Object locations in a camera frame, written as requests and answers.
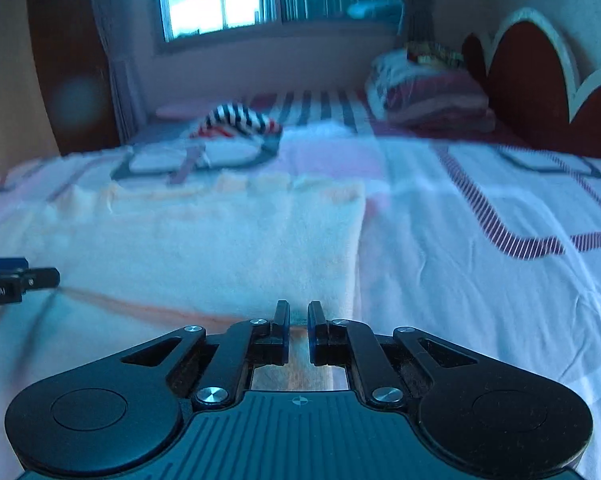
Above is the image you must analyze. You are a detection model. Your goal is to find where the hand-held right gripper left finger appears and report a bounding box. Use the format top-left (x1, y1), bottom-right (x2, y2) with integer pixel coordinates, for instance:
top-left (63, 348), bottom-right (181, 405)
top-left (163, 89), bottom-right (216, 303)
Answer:
top-left (120, 300), bottom-right (292, 408)

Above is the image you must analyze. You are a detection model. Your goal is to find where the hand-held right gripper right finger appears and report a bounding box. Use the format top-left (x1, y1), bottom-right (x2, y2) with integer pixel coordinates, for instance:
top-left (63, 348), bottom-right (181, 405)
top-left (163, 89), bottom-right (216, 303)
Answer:
top-left (307, 301), bottom-right (481, 408)

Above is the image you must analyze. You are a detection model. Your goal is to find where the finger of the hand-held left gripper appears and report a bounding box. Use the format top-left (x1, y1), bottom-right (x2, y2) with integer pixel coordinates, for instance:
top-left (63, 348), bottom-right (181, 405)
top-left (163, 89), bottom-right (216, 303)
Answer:
top-left (0, 256), bottom-right (61, 291)

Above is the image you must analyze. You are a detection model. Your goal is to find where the white towel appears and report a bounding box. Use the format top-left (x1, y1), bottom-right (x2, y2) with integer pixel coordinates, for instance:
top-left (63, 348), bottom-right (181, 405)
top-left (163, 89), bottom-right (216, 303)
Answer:
top-left (0, 177), bottom-right (367, 393)

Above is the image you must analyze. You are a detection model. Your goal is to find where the patterned white bed cover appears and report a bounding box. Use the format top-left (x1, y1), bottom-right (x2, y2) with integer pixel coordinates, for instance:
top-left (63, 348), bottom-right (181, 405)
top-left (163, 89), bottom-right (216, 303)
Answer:
top-left (0, 132), bottom-right (601, 480)

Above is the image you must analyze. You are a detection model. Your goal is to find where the red white navy striped garment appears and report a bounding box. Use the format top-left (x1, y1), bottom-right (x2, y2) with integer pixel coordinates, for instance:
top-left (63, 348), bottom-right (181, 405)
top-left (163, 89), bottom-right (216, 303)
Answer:
top-left (189, 103), bottom-right (284, 155)

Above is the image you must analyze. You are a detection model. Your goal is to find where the brown wooden wardrobe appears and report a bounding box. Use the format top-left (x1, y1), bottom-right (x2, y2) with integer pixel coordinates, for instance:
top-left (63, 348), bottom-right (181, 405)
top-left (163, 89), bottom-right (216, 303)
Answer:
top-left (25, 0), bottom-right (122, 157)

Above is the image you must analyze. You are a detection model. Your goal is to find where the grey curtain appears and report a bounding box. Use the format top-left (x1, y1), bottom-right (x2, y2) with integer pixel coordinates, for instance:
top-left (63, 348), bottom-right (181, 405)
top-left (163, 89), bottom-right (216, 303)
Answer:
top-left (86, 0), bottom-right (148, 145)
top-left (396, 0), bottom-right (440, 56)

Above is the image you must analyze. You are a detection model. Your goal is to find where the striped purple bed sheet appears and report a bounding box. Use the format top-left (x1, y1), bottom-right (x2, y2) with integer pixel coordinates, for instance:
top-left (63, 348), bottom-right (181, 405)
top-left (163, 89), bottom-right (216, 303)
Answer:
top-left (125, 87), bottom-right (531, 148)

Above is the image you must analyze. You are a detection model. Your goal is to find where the striped pillow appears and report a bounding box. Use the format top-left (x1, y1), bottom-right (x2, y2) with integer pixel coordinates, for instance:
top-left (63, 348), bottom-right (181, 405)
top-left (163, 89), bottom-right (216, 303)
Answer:
top-left (364, 50), bottom-right (497, 132)

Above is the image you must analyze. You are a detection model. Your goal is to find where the printed bag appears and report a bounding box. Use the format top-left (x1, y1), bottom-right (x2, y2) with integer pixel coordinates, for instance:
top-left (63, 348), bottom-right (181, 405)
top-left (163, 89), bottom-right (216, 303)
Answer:
top-left (404, 41), bottom-right (465, 69)

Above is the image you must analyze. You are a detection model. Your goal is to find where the teal cloth bundle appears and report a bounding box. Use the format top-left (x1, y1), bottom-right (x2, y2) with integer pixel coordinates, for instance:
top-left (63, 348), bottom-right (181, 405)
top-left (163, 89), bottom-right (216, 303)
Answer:
top-left (346, 1), bottom-right (405, 24)

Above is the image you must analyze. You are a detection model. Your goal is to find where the heart-shaped red headboard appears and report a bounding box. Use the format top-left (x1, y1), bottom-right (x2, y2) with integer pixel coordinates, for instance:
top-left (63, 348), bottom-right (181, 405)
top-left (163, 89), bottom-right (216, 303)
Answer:
top-left (460, 7), bottom-right (601, 161)

